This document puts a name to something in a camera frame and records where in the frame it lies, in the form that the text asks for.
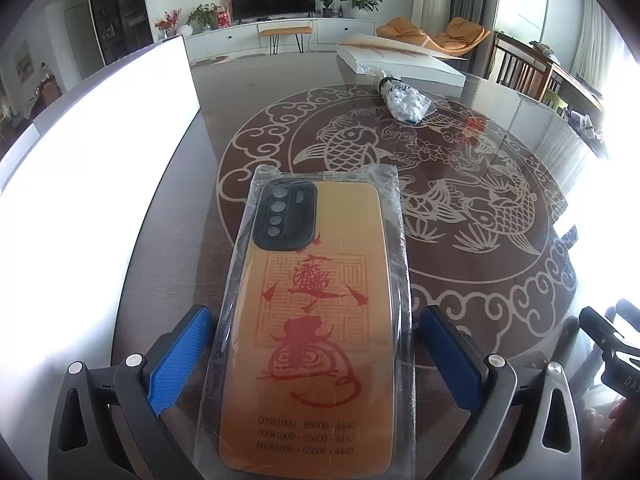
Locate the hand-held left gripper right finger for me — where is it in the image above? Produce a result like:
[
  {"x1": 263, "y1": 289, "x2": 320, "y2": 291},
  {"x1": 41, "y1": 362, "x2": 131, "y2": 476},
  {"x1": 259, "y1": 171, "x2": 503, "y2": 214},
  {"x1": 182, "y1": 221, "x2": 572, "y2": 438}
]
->
[{"x1": 418, "y1": 304, "x2": 581, "y2": 480}]

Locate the dark display cabinet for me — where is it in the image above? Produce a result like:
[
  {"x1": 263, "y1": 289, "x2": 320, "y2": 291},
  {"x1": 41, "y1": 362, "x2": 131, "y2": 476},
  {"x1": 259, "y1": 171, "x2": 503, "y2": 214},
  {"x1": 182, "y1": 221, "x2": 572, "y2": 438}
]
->
[{"x1": 86, "y1": 0, "x2": 153, "y2": 66}]

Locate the orange lounge chair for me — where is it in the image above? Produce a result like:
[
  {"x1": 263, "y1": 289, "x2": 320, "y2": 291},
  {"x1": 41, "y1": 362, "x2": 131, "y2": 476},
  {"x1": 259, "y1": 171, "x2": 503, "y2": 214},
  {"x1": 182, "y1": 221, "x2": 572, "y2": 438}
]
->
[{"x1": 376, "y1": 16, "x2": 492, "y2": 58}]

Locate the white sheer curtain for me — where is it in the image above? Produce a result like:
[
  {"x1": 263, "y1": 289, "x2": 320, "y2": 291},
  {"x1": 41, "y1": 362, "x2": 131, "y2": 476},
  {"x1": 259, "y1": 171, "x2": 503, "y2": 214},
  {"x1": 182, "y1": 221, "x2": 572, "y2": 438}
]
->
[{"x1": 570, "y1": 0, "x2": 631, "y2": 96}]

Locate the white door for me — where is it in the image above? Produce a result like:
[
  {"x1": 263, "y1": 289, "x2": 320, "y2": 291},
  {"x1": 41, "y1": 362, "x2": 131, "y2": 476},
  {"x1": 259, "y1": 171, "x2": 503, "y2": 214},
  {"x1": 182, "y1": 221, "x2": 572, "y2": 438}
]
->
[{"x1": 64, "y1": 4, "x2": 93, "y2": 78}]

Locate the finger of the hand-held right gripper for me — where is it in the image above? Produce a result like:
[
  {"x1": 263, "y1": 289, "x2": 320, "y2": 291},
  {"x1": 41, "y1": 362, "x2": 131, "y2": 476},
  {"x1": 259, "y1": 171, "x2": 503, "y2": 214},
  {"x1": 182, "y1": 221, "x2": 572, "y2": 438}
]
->
[
  {"x1": 606, "y1": 298, "x2": 640, "y2": 335},
  {"x1": 579, "y1": 306, "x2": 640, "y2": 357}
]

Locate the framed wall picture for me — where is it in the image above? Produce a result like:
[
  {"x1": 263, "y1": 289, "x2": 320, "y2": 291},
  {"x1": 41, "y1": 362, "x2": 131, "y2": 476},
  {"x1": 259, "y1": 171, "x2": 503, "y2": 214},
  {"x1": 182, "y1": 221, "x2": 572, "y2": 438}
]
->
[{"x1": 14, "y1": 40, "x2": 32, "y2": 86}]

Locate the white tv cabinet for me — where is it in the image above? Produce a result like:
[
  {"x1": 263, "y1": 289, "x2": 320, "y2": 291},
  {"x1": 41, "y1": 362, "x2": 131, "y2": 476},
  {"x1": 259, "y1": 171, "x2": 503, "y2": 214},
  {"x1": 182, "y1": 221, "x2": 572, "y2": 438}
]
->
[{"x1": 185, "y1": 17, "x2": 377, "y2": 63}]

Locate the flat white box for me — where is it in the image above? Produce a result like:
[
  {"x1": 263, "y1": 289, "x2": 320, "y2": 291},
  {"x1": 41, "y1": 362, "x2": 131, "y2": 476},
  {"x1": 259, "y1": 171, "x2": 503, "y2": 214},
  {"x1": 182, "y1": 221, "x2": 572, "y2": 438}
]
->
[{"x1": 336, "y1": 32, "x2": 467, "y2": 86}]

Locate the red flower arrangement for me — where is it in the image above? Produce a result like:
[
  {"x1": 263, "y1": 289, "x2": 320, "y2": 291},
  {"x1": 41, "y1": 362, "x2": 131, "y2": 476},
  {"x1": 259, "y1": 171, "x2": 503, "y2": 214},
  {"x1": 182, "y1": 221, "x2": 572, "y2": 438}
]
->
[{"x1": 155, "y1": 9, "x2": 182, "y2": 41}]

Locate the clear bag of white beads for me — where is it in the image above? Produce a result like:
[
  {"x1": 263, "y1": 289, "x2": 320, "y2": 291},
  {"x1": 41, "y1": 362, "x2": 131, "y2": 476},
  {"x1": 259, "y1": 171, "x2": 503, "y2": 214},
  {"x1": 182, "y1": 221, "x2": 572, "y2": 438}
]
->
[{"x1": 370, "y1": 72, "x2": 433, "y2": 125}]

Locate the white board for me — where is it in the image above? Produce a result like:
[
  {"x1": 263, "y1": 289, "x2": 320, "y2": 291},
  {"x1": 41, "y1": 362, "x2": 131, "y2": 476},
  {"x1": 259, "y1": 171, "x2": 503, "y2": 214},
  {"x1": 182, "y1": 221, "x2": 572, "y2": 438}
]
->
[{"x1": 0, "y1": 35, "x2": 202, "y2": 461}]

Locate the person's right hand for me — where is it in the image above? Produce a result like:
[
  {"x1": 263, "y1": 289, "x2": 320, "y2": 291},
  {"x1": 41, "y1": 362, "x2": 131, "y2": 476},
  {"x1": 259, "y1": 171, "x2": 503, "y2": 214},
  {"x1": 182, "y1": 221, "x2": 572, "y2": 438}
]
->
[{"x1": 606, "y1": 398, "x2": 640, "y2": 442}]

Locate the wooden side cabinet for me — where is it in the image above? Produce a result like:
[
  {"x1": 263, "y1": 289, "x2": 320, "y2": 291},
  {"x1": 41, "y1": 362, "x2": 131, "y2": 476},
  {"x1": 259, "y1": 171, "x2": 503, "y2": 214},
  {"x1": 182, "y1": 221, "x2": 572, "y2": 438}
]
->
[{"x1": 0, "y1": 72, "x2": 63, "y2": 131}]

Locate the bushy potted plant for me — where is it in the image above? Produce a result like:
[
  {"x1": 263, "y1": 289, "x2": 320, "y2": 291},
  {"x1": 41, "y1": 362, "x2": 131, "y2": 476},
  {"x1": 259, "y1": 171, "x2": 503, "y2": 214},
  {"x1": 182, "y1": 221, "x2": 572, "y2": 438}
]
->
[{"x1": 187, "y1": 4, "x2": 221, "y2": 32}]

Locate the large potted plant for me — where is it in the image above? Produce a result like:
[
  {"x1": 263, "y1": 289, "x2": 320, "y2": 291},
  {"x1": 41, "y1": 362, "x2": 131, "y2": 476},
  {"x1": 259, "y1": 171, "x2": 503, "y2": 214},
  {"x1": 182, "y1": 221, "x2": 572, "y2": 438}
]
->
[{"x1": 340, "y1": 0, "x2": 383, "y2": 20}]

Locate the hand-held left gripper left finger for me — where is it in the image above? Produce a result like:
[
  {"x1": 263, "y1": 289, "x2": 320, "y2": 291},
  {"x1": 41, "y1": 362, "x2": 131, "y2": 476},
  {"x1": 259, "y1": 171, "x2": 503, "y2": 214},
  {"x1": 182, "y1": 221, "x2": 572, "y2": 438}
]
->
[{"x1": 47, "y1": 305, "x2": 216, "y2": 480}]

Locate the orange phone case clear wrap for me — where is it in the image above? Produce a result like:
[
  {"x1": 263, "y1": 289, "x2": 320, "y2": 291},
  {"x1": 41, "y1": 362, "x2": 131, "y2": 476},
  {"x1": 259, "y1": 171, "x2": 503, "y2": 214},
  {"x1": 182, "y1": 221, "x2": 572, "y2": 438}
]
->
[{"x1": 195, "y1": 162, "x2": 417, "y2": 480}]

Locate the wooden chair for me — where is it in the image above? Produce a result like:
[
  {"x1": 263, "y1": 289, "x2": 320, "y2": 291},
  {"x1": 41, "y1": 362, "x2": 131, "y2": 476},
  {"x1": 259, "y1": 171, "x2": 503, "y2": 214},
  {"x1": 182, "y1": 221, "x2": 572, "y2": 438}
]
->
[{"x1": 492, "y1": 30, "x2": 556, "y2": 103}]

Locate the orange bench with hairpin legs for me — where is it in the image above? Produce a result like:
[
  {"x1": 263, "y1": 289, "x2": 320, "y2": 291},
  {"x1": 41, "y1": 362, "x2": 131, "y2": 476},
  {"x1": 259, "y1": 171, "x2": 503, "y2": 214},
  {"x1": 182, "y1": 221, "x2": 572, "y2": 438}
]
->
[{"x1": 258, "y1": 25, "x2": 313, "y2": 55}]

